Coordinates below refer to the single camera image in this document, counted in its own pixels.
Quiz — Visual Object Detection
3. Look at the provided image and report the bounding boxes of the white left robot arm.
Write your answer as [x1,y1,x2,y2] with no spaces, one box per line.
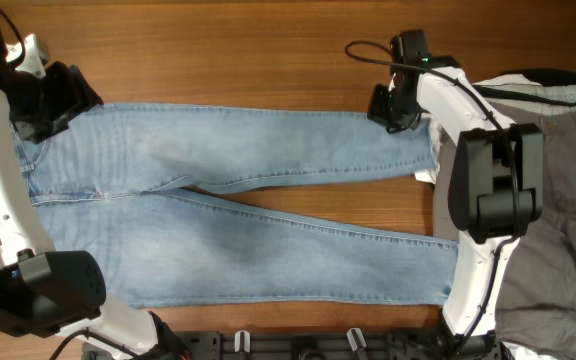
[0,9,191,359]

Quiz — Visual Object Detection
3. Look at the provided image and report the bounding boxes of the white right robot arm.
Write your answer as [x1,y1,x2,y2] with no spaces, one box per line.
[368,64,543,359]

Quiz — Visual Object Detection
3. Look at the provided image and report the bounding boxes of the light blue denim jeans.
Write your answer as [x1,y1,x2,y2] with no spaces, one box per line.
[17,103,457,307]

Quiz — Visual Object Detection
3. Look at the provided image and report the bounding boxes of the black base rail with clips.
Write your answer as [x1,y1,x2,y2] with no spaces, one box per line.
[81,327,514,360]

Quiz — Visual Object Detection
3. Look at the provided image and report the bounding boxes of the black and grey mesh garment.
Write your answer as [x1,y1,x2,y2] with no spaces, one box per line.
[473,68,576,116]

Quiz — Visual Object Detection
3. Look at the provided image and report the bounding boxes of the grey shorts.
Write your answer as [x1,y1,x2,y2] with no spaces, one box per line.
[494,101,576,359]

